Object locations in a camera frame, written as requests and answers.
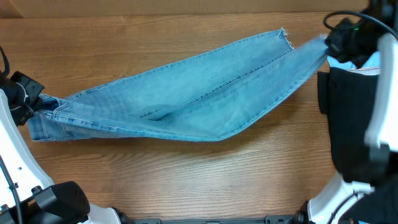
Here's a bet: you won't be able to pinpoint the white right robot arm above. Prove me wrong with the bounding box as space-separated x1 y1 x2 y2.
292 1 397 223

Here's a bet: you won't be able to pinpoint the light blue folded cloth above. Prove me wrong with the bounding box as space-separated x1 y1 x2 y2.
327 52 381 75

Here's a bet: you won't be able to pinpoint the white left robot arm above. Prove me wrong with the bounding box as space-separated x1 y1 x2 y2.
1 52 132 224

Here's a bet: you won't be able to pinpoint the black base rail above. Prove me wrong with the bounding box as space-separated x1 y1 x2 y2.
131 215 312 224

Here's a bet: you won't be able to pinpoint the light blue denim jeans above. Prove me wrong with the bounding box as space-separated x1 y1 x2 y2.
28 29 327 142

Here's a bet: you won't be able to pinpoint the black folded garment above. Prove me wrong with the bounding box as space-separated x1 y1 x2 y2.
317 66 398 224

